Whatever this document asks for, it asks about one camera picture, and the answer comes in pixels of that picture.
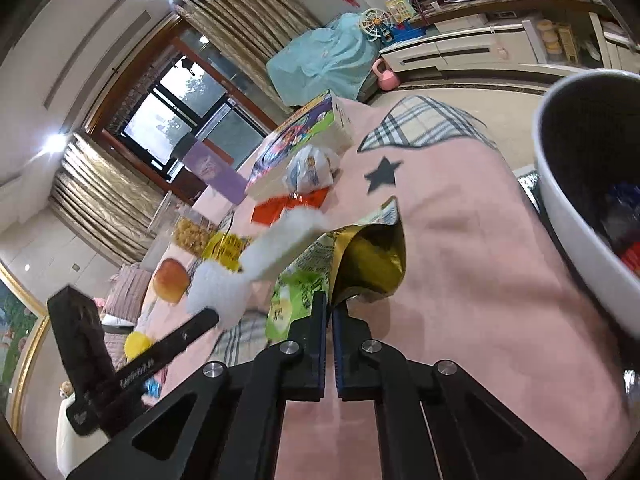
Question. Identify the ferris wheel toy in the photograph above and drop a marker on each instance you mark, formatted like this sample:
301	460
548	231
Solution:
374	25

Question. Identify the wooden framed balcony window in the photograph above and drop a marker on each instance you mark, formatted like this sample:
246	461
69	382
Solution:
165	110

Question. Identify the blue toy tray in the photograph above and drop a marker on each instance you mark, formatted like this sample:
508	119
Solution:
407	34

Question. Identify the gold framed wall painting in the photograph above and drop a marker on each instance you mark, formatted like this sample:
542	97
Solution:
15	320

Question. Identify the ceiling air vent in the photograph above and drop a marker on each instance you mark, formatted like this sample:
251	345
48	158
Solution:
87	50

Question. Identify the white trash bin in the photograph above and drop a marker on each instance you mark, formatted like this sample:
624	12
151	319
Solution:
565	210

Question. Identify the toy activity cube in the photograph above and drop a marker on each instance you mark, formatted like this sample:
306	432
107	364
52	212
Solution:
400	7

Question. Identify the teal covered armchair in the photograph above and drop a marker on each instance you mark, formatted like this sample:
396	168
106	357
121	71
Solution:
325	60

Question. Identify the colourful book box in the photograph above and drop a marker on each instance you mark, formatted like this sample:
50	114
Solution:
300	130

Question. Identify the green snack bag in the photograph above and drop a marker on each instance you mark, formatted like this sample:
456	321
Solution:
370	260

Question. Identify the yellow foam fruit net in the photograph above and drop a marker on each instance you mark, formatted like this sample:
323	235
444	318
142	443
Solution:
137	346

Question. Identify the purple bottle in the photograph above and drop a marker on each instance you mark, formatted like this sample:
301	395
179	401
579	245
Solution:
215	170

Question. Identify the pink kettlebell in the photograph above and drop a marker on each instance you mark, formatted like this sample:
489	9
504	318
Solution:
385	77

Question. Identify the orange red packet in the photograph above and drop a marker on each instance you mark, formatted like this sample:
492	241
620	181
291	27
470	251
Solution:
280	208

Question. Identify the white television cabinet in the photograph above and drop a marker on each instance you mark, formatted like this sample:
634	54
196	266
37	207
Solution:
450	52

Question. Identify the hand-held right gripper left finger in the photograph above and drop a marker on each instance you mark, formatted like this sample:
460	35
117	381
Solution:
312	360

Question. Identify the blue plastic toy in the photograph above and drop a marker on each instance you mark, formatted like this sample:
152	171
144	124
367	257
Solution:
151	388

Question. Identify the printed white plastic bag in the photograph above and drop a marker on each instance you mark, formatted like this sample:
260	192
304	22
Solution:
310	170

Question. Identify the white foam block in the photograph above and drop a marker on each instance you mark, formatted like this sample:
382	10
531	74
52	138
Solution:
280	255

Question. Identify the clear jar of snacks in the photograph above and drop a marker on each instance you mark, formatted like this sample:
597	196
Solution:
192	234

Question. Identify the yellow packet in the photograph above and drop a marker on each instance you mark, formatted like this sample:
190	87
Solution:
225	249

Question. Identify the blue plastic bag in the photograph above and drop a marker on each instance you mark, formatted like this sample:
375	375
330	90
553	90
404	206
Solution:
620	207

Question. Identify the yellow stacked tubs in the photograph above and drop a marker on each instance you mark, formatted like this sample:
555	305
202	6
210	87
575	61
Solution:
548	36

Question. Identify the apple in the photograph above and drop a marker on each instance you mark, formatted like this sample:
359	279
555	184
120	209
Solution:
171	281

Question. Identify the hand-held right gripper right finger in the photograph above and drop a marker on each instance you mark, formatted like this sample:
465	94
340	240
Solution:
346	360

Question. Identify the beige patterned curtain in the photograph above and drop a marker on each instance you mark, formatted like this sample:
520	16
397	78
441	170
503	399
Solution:
250	20
100	200

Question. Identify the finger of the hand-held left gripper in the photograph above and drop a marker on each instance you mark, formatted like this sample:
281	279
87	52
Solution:
190	329
75	335

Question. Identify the striped pillow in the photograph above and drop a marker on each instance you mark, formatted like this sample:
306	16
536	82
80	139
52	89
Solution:
127	290

